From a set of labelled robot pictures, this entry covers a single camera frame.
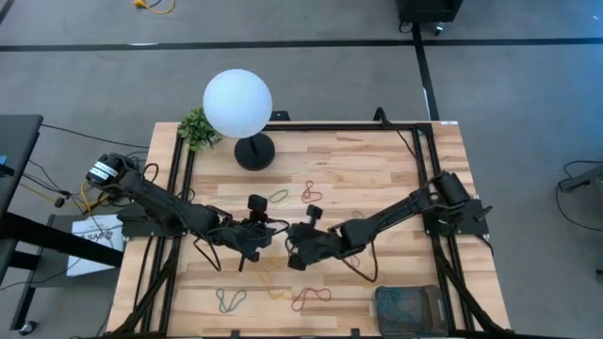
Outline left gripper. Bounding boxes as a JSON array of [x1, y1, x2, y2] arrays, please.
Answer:
[[214, 193, 279, 265]]

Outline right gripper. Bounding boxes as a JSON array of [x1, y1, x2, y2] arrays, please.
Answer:
[[286, 203, 343, 272]]

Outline yellow rubber band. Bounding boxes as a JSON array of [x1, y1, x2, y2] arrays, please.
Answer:
[[258, 271, 297, 301]]

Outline dark teal rubber band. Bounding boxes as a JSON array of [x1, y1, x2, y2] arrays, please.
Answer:
[[376, 288, 401, 315]]

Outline green potted plant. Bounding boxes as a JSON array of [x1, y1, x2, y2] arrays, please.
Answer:
[[176, 105, 223, 153]]

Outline white globe table lamp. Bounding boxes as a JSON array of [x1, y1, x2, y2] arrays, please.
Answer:
[[202, 68, 277, 172]]

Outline white printed sheet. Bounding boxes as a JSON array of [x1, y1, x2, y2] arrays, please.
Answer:
[[65, 214, 126, 279]]

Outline grey flat board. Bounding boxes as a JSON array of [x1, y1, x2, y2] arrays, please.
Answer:
[[28, 214, 124, 289]]

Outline black desk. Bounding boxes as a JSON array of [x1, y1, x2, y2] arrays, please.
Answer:
[[0, 113, 125, 336]]

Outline black wheeled cart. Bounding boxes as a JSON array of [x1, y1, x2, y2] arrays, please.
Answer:
[[396, 0, 464, 37]]

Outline black floor stand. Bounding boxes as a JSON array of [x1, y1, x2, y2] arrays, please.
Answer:
[[557, 164, 603, 193]]

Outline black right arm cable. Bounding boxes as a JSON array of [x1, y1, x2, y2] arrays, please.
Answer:
[[383, 120, 420, 161]]

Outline yellow arm cable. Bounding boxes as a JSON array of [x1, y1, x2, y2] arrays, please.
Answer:
[[78, 178, 114, 214]]

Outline long black floor cable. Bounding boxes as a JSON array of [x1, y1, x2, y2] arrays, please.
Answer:
[[40, 122, 151, 151]]

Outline yellow floor cable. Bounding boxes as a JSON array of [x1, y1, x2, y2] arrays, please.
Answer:
[[132, 0, 176, 16]]

